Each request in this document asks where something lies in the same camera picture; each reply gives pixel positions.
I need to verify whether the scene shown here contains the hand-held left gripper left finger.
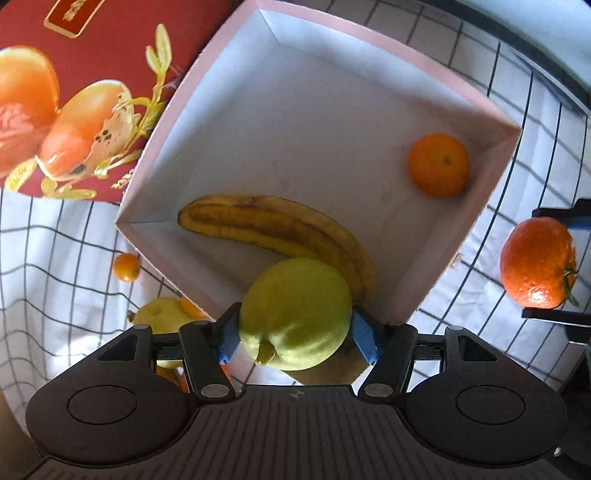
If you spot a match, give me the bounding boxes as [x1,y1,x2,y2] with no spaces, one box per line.
[88,302,242,401]

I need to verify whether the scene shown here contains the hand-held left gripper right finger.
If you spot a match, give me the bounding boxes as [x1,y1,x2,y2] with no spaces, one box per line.
[351,310,509,401]

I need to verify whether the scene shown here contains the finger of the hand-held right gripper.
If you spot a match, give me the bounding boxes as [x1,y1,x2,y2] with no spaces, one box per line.
[522,308,591,329]
[532,198,591,232]

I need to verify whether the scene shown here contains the mandarin orange with stalk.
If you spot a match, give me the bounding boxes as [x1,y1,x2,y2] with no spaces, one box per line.
[499,217,581,309]

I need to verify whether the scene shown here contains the yellow-green pear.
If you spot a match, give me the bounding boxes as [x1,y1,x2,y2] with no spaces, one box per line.
[239,257,354,373]

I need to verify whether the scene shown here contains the large yellow lemon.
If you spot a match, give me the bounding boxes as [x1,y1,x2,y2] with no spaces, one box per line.
[126,297,197,334]

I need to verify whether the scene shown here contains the long spotted yellow banana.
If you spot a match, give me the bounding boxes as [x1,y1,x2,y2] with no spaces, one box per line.
[178,193,378,306]

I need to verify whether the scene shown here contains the small orange kumquat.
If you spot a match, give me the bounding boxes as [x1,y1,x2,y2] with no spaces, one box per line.
[113,252,141,282]

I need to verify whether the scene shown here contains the pink cardboard box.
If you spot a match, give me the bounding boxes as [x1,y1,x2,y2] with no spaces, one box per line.
[115,0,523,386]

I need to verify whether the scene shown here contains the white black checkered tablecloth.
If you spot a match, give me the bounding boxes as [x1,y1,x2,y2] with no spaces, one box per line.
[0,0,591,416]

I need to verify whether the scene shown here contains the red egg snack bag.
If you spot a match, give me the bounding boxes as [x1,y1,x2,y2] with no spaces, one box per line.
[0,0,236,204]

